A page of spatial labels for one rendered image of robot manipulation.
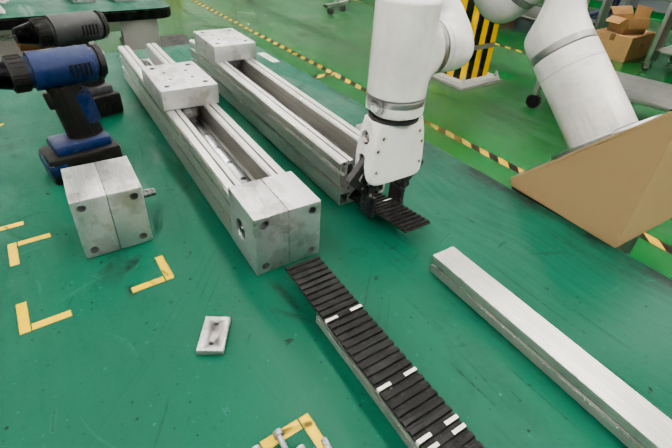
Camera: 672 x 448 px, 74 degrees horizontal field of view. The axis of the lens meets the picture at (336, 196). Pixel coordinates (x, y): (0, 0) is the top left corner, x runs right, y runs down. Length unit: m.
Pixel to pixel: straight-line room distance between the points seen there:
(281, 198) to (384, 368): 0.26
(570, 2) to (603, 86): 0.16
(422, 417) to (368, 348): 0.09
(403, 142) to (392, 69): 0.12
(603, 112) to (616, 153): 0.14
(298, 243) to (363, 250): 0.11
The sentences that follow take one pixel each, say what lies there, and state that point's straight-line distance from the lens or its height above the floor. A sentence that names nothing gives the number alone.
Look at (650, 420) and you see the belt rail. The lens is 0.58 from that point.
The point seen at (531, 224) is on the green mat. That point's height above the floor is 0.78.
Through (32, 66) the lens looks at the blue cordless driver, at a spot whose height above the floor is 0.98.
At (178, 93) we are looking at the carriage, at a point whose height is 0.90.
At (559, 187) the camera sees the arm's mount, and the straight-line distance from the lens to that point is 0.86.
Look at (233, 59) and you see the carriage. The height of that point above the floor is 0.87.
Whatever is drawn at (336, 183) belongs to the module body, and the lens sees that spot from 0.75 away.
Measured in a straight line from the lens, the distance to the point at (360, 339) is 0.52.
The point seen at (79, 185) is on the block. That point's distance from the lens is 0.70.
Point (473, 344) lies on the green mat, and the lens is 0.59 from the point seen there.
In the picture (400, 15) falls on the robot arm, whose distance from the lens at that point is 0.59.
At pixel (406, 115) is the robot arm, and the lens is 0.63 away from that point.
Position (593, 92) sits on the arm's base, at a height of 0.96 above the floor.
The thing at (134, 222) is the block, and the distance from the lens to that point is 0.70.
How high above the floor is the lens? 1.22
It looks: 33 degrees down
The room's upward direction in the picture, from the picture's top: 4 degrees clockwise
